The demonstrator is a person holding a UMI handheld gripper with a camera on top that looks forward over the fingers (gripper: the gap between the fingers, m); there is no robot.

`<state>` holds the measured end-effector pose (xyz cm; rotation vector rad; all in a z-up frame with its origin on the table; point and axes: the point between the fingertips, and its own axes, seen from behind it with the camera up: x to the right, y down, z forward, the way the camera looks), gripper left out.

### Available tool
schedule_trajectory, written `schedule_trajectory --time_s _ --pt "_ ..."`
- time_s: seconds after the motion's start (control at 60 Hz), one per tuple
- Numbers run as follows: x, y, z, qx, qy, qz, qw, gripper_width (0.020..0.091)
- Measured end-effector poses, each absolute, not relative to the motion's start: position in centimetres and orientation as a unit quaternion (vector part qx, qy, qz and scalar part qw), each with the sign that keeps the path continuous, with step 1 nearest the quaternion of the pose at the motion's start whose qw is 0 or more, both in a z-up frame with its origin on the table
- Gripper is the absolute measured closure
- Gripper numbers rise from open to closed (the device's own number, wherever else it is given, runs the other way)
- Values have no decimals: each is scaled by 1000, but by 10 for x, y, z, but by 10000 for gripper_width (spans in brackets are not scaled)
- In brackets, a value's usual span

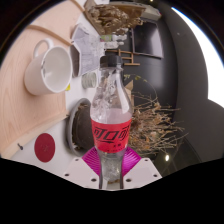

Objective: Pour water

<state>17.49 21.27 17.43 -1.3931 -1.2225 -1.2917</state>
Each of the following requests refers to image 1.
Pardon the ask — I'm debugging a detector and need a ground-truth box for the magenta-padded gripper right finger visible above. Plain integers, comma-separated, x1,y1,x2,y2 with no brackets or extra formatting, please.
121,146,163,190

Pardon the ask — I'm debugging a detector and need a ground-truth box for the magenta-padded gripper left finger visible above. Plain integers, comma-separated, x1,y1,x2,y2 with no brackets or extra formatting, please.
62,146,102,190

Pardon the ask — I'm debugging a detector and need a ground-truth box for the clear bottle with red label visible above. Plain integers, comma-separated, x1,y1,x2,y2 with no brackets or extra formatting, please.
89,54,133,183

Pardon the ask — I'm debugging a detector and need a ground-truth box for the dried plant in grey pot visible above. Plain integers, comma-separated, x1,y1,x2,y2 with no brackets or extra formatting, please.
71,74,188,159

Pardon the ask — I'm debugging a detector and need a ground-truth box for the flat round red coaster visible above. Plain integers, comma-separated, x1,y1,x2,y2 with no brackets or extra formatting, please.
34,132,57,163

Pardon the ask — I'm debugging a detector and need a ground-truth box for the light wooden panel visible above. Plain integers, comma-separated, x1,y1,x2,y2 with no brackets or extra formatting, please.
0,0,84,159

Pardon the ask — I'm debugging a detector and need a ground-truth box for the small round grey container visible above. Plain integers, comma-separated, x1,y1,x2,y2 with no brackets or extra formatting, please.
81,71,98,90

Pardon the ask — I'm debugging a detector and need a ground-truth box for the white ceramic mug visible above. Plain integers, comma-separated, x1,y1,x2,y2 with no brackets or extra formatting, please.
23,38,74,97

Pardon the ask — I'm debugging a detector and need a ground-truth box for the crumpled printed paper sheet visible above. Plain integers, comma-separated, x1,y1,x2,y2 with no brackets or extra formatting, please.
70,23,107,77

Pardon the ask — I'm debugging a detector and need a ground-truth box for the long ceiling light strip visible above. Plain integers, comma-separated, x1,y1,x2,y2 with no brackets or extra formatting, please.
171,6,224,109

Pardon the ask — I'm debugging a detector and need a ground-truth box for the golden brown sculpture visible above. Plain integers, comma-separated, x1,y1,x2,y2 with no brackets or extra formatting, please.
83,0,148,36

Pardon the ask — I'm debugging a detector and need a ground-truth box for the white cabinet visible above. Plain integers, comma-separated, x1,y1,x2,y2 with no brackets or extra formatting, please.
139,4,163,21

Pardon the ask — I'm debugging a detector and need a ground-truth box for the black wall screen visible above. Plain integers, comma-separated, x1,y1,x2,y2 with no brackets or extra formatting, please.
131,18,165,59

